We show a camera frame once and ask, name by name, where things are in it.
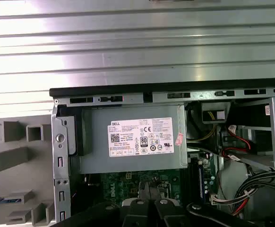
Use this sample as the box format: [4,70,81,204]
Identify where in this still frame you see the black PC case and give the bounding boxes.
[49,81,275,227]

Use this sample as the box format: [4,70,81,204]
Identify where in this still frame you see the black wire bundle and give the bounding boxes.
[232,169,275,219]

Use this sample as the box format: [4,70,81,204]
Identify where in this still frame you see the green motherboard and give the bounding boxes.
[83,151,221,209]

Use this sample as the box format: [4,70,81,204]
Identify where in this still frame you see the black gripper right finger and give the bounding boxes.
[149,181,263,227]

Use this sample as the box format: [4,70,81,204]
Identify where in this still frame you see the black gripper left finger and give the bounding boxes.
[54,181,150,227]

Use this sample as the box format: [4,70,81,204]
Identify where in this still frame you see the grey power supply unit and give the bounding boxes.
[69,105,188,175]

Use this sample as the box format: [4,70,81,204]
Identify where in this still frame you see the blue RAM stick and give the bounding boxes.
[198,164,206,199]
[0,197,24,205]

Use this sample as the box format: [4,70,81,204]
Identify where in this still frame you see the white wire connector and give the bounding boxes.
[209,193,221,204]

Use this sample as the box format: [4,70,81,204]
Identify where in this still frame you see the grey parts rack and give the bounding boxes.
[0,120,58,227]

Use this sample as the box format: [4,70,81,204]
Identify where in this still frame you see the yellow wires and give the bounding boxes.
[186,111,217,144]

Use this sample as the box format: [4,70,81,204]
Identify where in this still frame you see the red wire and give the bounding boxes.
[221,133,252,158]

